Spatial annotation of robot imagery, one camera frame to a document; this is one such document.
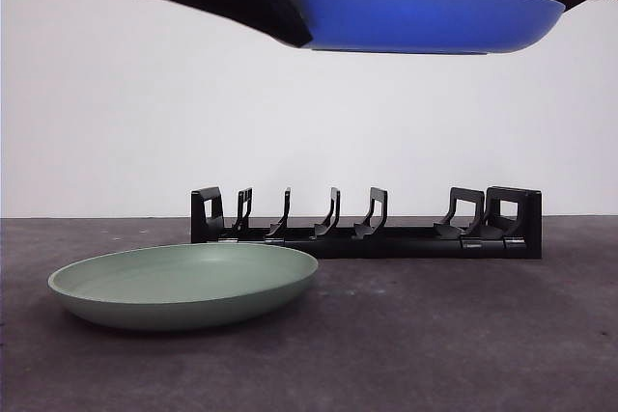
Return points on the blue round plate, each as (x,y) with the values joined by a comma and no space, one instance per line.
(425,21)

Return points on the green round plate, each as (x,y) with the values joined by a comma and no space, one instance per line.
(183,286)

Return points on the black plate rack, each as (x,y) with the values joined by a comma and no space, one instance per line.
(386,249)

